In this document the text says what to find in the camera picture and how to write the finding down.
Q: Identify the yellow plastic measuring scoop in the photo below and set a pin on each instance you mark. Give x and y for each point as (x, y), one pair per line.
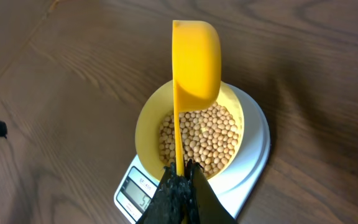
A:
(196, 69)

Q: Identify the white digital kitchen scale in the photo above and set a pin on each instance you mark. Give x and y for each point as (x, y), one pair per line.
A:
(232, 185)

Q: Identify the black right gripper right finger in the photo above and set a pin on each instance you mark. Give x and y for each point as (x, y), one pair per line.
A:
(203, 206)

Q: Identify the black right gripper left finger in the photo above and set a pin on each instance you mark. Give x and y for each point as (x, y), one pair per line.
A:
(167, 206)

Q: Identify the pale yellow bowl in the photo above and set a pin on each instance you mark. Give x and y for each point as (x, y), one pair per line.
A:
(158, 106)

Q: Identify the soybeans in bowl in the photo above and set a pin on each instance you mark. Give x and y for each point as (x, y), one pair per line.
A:
(209, 137)

